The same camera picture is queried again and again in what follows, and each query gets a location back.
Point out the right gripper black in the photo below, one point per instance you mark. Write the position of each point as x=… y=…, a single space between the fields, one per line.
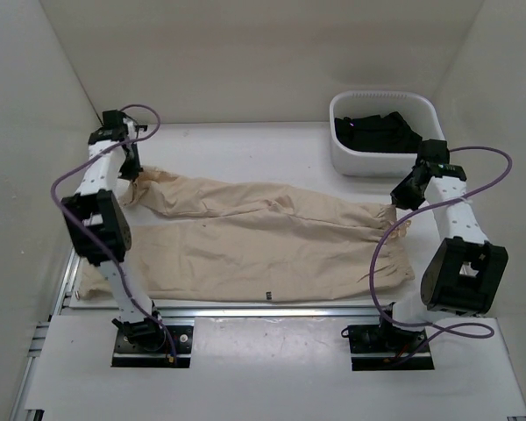
x=399 y=197

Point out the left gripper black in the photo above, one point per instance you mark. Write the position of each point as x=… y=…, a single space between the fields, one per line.
x=134 y=169

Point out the beige trousers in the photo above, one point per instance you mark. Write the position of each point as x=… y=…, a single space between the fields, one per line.
x=259 y=242

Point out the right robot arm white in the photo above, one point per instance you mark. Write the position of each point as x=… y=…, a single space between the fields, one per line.
x=466 y=270

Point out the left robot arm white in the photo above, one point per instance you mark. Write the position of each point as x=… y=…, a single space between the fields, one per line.
x=100 y=232

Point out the black trousers in basket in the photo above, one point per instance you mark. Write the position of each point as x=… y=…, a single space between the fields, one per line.
x=377 y=134

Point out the white plastic basket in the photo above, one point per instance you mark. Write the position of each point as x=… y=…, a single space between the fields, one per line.
x=417 y=111

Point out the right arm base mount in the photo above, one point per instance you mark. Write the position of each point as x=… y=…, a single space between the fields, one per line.
x=383 y=347

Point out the aluminium front rail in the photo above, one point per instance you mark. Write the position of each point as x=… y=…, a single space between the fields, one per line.
x=186 y=315

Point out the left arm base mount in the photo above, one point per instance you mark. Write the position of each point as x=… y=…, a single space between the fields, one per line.
x=166 y=346

